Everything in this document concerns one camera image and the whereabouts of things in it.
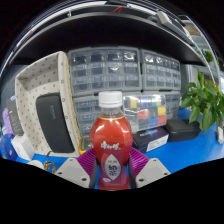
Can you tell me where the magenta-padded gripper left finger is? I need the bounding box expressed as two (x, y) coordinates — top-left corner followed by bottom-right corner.
(54, 148), (99, 190)

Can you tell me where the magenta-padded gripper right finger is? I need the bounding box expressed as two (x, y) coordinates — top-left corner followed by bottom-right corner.
(127, 147), (172, 189)

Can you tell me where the red drink bottle white cap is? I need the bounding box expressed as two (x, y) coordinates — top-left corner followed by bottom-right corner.
(88, 90), (134, 188)

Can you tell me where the small golden loop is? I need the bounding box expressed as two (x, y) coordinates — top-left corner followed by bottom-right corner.
(42, 160), (58, 175)

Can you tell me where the black box with white label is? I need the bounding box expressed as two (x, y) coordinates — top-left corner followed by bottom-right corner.
(132, 126), (170, 155)

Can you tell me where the tall black zip case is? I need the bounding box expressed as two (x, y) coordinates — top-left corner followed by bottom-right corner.
(35, 93), (76, 154)

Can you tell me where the flat black hard case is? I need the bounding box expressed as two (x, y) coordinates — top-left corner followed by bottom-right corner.
(164, 117), (203, 143)

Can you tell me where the small white box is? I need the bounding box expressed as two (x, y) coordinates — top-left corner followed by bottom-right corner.
(11, 134), (36, 161)

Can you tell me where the clear organizer with colourful parts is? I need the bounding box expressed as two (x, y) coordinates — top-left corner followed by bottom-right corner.
(122, 93), (168, 133)

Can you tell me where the dark grey upright box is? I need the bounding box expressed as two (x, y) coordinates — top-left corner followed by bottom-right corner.
(6, 95), (25, 137)

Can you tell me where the potted green plant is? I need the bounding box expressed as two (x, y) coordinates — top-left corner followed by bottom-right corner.
(180, 68), (224, 145)

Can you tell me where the beige dotted pegboard tray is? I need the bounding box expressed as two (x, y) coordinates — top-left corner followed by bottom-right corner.
(14, 50), (81, 158)

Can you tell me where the background shelving rack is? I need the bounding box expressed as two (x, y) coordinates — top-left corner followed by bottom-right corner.
(181, 14), (224, 88)

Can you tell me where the black overhead shelf unit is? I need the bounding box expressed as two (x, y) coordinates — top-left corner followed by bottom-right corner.
(6, 3), (214, 68)

